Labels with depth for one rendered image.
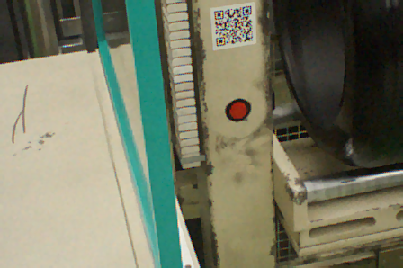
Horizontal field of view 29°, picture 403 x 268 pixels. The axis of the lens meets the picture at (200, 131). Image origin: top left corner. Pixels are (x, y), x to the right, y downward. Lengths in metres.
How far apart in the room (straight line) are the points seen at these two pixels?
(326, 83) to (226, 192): 0.37
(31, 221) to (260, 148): 0.69
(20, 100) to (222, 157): 0.49
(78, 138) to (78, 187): 0.10
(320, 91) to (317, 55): 0.08
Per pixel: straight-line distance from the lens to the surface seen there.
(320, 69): 1.68
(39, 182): 0.85
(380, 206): 1.45
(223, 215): 1.47
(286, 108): 1.64
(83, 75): 1.06
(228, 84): 1.32
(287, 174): 1.38
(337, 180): 1.41
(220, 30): 1.28
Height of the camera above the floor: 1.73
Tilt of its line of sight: 31 degrees down
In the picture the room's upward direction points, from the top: 5 degrees counter-clockwise
